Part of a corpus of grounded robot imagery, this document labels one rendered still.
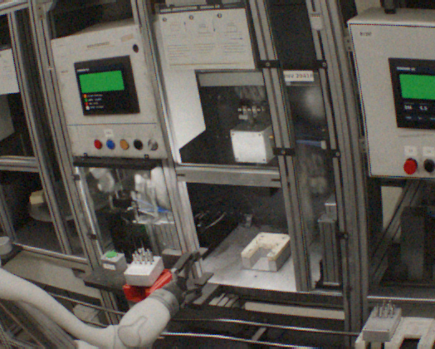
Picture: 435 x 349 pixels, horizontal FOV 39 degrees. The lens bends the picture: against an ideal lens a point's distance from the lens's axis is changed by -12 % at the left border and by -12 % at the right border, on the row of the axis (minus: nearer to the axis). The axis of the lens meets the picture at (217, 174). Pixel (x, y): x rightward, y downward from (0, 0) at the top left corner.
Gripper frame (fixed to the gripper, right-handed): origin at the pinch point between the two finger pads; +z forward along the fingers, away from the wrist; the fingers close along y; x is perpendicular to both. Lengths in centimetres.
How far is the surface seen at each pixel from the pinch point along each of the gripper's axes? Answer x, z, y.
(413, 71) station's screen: -67, 18, 54
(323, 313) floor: 21, 126, -112
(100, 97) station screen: 41, 18, 47
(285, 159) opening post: -20.3, 22.6, 24.8
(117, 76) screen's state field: 31, 18, 54
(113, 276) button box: 47, 8, -17
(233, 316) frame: 19, 38, -49
